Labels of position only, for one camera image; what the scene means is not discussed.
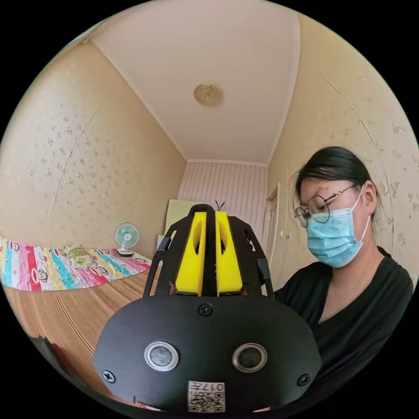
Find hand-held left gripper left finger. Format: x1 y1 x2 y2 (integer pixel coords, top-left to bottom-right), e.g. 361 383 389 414
174 212 208 296

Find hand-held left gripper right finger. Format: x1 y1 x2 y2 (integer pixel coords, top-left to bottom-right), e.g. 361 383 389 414
215 211 244 295

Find pale yellow board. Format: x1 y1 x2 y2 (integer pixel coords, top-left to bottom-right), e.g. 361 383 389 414
167 199 197 237

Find pale door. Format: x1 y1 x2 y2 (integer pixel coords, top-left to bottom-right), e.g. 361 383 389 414
265 182 283 262

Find small white table fan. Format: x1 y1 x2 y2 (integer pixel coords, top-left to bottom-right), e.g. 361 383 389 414
113 222 140 258

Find green printed pillow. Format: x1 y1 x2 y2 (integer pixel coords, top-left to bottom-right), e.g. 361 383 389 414
63 245 96 269

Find bed with woven mat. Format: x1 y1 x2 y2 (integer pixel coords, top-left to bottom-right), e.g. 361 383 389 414
0 237 164 406

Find person's body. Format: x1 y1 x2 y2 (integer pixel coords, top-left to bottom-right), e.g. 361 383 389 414
273 146 415 408

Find pile of clothes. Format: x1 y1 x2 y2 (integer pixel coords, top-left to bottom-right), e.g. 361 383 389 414
28 335 78 385

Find round golden ceiling lamp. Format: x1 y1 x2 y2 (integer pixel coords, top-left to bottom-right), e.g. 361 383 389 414
193 83 224 106

